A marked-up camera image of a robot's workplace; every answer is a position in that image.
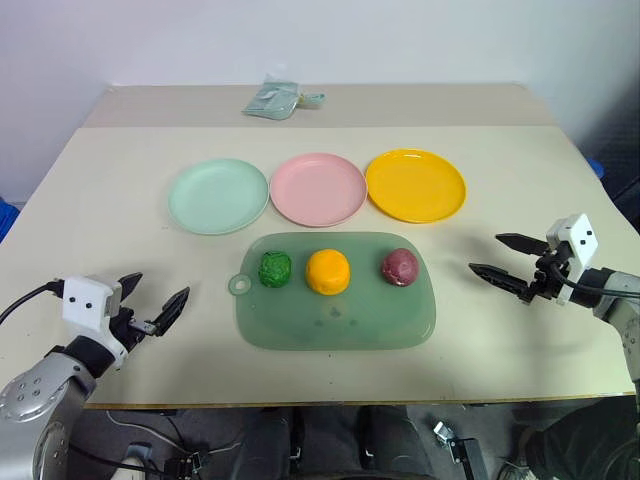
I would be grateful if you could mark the dark central shape under table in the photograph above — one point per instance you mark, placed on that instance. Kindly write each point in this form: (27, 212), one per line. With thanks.
(335, 440)

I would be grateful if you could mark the dark panel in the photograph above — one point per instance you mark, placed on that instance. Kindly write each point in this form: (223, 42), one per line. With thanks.
(615, 145)

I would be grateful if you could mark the blue crate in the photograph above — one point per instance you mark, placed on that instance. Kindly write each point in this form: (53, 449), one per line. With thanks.
(7, 222)

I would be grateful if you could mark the green clay ball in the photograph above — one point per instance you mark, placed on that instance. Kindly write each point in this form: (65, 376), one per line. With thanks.
(275, 269)

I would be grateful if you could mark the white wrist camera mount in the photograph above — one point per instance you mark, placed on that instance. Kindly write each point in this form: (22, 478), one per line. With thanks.
(580, 237)
(85, 302)

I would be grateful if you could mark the mint green plate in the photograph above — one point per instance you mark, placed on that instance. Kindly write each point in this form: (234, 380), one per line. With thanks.
(217, 196)

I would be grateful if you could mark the black box on floor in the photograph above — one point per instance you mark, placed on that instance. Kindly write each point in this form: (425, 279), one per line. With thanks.
(182, 465)

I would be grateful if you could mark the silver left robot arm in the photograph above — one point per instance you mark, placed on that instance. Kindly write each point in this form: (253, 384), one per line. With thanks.
(47, 385)

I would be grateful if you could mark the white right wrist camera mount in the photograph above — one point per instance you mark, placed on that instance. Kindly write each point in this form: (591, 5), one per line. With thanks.
(580, 237)

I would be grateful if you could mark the clear plastic bag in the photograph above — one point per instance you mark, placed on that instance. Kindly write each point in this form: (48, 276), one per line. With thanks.
(270, 100)

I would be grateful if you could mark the orange clay ball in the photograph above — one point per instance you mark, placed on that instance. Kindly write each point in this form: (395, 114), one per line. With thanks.
(327, 271)

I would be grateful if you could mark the dark red clay ball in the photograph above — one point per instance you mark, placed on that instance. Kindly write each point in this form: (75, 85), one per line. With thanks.
(400, 267)

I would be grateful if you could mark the pink plate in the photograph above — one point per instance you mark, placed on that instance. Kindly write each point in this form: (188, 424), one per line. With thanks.
(317, 189)

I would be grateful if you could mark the metal caster bracket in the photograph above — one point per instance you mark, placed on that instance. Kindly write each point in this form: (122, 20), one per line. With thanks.
(457, 445)

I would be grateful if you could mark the yellow plate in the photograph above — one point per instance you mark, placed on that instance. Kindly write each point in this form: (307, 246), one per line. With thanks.
(415, 185)

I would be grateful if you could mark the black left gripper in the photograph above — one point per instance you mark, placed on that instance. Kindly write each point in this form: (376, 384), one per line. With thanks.
(125, 327)

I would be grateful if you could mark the translucent green cutting board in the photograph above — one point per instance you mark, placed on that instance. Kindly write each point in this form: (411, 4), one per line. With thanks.
(335, 320)

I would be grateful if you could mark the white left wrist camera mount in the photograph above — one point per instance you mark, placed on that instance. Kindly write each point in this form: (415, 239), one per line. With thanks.
(85, 302)

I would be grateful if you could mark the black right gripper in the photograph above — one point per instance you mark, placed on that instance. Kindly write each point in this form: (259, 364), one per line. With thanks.
(547, 280)

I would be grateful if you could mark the small blue object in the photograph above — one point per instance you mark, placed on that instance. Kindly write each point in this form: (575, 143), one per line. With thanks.
(598, 167)

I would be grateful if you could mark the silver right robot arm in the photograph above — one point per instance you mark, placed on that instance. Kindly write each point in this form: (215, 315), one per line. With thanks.
(622, 305)

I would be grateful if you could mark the dark rounded shape under table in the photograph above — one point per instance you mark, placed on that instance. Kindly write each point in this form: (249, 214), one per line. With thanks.
(585, 440)

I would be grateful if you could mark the small teal clip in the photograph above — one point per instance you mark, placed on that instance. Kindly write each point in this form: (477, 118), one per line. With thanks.
(312, 99)

